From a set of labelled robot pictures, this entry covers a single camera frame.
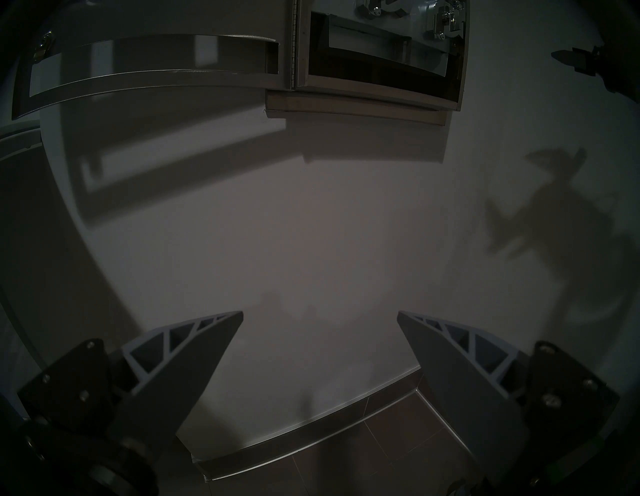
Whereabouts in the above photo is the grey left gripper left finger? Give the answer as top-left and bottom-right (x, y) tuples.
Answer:
(16, 310), (245, 496)

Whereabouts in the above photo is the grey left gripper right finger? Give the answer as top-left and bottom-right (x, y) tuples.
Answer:
(397, 310), (622, 496)

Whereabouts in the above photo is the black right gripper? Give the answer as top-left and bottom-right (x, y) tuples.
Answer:
(551, 42), (640, 103)

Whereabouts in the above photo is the stainless steel dispenser door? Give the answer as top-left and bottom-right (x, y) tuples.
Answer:
(10, 0), (297, 121)

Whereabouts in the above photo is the chrome dispenser push lever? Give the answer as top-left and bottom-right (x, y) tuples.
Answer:
(354, 0), (407, 21)
(426, 0), (467, 42)

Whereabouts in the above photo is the stainless steel dispenser cabinet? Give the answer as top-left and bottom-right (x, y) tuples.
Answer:
(265, 0), (472, 127)

